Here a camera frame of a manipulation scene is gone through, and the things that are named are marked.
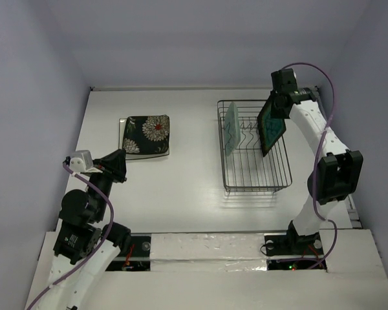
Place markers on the white square plate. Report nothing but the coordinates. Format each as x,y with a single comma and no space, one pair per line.
131,157

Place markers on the light blue rectangular plate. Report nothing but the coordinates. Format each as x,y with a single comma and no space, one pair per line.
232,133

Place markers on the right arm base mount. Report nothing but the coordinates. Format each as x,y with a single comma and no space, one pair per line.
281,256

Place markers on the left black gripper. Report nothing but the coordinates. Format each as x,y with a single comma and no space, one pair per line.
114,164

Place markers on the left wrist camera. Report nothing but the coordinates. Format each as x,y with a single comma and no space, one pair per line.
81,161

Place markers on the black floral square plate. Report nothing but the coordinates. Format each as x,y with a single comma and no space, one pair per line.
145,148

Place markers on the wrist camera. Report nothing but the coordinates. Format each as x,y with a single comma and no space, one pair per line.
81,161
294,78

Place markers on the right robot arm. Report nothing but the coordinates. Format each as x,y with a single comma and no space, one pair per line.
336,169

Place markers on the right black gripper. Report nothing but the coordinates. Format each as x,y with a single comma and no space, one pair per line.
276,105

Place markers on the wire dish rack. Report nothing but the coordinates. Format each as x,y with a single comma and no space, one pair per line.
244,167

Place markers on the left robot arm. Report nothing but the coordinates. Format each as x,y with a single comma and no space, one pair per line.
88,238

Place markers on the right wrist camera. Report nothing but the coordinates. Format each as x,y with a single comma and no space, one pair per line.
294,78

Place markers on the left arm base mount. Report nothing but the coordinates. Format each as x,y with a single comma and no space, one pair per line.
137,257

